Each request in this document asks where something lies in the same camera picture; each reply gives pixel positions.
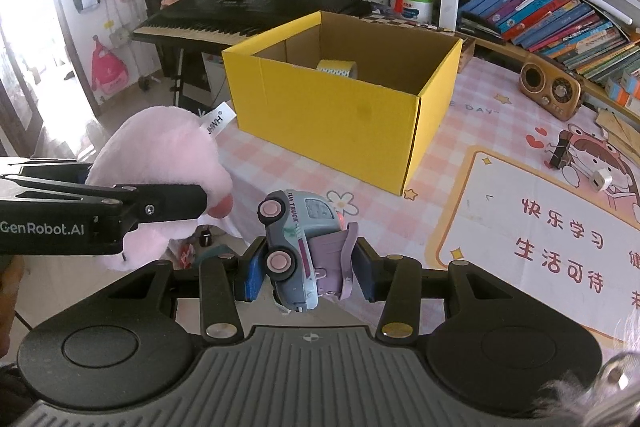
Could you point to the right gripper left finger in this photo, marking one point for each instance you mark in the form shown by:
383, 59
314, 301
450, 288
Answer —
224, 282

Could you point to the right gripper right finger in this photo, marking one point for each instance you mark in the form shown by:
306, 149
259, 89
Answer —
395, 281

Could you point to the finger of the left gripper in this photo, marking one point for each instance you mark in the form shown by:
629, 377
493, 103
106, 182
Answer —
157, 203
61, 176

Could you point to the pink plush pig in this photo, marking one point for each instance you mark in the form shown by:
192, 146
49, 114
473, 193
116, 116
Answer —
161, 145

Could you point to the grey toy car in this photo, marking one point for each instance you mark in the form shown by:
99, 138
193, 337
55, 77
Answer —
309, 249

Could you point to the black binder clip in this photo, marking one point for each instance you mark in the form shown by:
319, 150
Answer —
558, 154

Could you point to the yellow tape roll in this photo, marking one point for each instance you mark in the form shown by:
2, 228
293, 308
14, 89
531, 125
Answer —
338, 68

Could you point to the white usb charger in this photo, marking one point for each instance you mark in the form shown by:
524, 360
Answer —
601, 179

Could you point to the person left hand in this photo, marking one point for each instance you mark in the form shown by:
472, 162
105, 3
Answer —
11, 278

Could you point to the yellow cardboard box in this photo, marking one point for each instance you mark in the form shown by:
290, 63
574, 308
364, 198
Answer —
375, 128

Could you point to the pink cartoon desk mat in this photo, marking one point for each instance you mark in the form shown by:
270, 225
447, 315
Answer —
482, 193

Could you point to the black electronic keyboard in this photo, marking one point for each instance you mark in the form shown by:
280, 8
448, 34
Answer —
204, 24

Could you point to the wooden chess box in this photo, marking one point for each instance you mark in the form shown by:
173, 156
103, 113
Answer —
468, 43

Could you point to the brown retro radio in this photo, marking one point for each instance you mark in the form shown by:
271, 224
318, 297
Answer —
553, 89

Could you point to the brown paper envelopes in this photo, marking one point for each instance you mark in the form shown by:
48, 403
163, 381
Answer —
619, 134

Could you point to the white green jar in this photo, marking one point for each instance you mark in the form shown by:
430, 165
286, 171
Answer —
418, 10

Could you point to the orange white box lower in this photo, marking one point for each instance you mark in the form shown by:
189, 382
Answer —
618, 94

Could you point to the row of leaning books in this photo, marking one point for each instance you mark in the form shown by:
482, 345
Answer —
575, 33

